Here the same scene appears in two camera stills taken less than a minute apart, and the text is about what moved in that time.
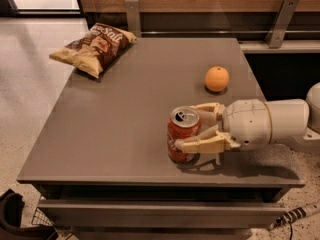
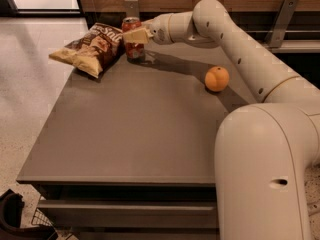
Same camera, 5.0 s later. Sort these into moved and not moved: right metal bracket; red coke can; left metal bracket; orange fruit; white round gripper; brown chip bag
Moved: white round gripper; red coke can
Not moved: brown chip bag; right metal bracket; orange fruit; left metal bracket
